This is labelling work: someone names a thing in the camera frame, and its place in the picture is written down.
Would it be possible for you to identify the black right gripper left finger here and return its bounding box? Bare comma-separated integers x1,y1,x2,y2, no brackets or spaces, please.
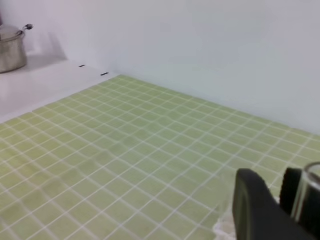
232,168,313,240

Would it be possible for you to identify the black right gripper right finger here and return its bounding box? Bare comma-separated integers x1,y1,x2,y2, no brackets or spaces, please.
279,168,304,223

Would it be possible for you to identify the clear glass test tube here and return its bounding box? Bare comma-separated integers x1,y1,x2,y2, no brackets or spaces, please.
291,162,320,240

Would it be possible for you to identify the green checkered tablecloth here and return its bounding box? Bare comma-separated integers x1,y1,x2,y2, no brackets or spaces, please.
0,76,320,240

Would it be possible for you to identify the stainless steel pot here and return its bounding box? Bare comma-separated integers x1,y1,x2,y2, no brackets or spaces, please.
0,24,34,74

